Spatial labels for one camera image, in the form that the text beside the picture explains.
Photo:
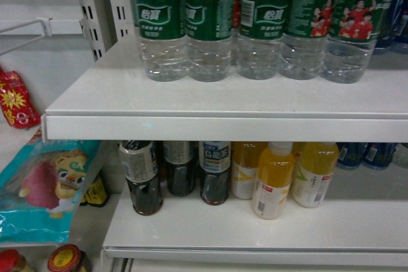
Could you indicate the clear water bottle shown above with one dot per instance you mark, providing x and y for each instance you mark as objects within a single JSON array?
[{"x": 355, "y": 28}]

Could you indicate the white shelf board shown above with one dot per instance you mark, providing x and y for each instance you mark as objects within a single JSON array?
[
  {"x": 115, "y": 100},
  {"x": 361, "y": 222}
]

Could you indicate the white slotted shelf upright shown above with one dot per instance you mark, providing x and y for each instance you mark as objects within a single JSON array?
[{"x": 105, "y": 22}]

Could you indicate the oolong tea bottle blue label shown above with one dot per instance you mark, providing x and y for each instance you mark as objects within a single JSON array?
[{"x": 215, "y": 164}]

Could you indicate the dark tea bottle middle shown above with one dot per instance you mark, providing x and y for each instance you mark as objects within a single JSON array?
[{"x": 180, "y": 158}]

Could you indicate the dark tea bottle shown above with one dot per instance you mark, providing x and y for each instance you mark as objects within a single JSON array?
[
  {"x": 138, "y": 160},
  {"x": 180, "y": 158}
]

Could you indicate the orange juice bottle rear left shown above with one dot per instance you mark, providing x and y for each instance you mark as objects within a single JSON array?
[{"x": 245, "y": 160}]

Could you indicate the orange juice bottle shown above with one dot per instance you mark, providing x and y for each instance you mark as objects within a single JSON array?
[
  {"x": 273, "y": 179},
  {"x": 245, "y": 160}
]

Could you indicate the dark tea bottle left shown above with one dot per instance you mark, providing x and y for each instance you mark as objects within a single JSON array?
[{"x": 138, "y": 160}]

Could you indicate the orange juice bottle front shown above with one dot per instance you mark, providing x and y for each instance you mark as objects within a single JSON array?
[{"x": 273, "y": 179}]

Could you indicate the yellow juice bottle right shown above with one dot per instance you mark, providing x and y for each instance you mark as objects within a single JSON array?
[{"x": 314, "y": 172}]

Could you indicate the dark bottle behind bag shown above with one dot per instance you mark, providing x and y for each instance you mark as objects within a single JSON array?
[{"x": 97, "y": 195}]

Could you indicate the blue bottles lower right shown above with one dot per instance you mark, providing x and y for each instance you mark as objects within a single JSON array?
[{"x": 376, "y": 156}]

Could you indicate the teal snack bag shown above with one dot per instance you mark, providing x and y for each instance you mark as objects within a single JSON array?
[{"x": 42, "y": 187}]

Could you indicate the red sauce pouch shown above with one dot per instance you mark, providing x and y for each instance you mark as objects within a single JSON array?
[{"x": 16, "y": 104}]

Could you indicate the red yellow lid jar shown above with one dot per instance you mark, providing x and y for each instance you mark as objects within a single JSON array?
[{"x": 69, "y": 258}]

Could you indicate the blue bottle upper right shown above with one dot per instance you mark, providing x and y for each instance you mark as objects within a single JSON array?
[{"x": 389, "y": 27}]

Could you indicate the white wire display hook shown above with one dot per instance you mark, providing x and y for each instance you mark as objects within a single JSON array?
[{"x": 38, "y": 28}]

